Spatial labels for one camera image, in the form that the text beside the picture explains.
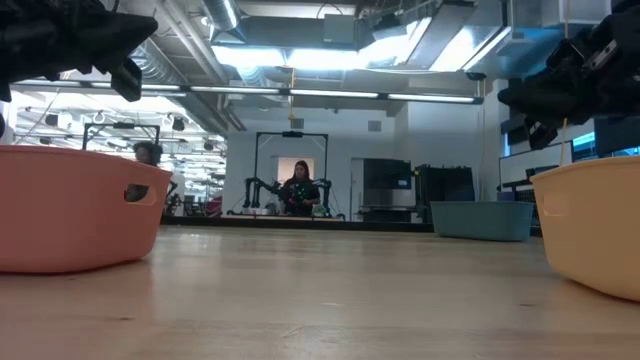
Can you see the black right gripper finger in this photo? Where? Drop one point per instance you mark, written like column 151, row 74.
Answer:
column 540, row 110
column 542, row 90

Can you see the large ribbed ventilation duct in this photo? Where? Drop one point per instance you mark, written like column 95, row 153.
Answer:
column 165, row 65

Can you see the black perforated chair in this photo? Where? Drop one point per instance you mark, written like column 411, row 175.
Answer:
column 542, row 171

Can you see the black aluminium table frame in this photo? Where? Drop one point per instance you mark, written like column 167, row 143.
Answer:
column 225, row 221

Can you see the black monitor cabinet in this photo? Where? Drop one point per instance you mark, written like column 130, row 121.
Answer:
column 387, row 175

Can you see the person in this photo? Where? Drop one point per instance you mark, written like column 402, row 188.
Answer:
column 147, row 152
column 300, row 192

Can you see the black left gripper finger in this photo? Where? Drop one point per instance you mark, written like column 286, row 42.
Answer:
column 127, row 26
column 122, row 46

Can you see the blue-grey plastic basket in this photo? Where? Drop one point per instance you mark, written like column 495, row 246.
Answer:
column 480, row 222

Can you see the black storage cabinet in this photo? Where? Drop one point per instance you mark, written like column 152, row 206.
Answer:
column 445, row 185

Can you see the grey ceiling box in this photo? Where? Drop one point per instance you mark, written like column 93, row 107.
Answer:
column 340, row 30

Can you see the orange plastic basket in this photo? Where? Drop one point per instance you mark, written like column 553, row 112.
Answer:
column 65, row 210

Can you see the thin black gantry frame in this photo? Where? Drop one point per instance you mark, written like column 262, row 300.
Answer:
column 122, row 125

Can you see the black background robot arm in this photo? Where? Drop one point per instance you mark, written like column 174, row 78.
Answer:
column 320, row 182
column 248, row 187

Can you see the long ceiling light rail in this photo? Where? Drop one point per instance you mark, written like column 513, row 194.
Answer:
column 340, row 94

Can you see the round silver ventilation duct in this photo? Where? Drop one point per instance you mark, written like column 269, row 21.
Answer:
column 222, row 12

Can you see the yellow plastic basket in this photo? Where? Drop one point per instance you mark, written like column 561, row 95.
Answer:
column 595, row 235

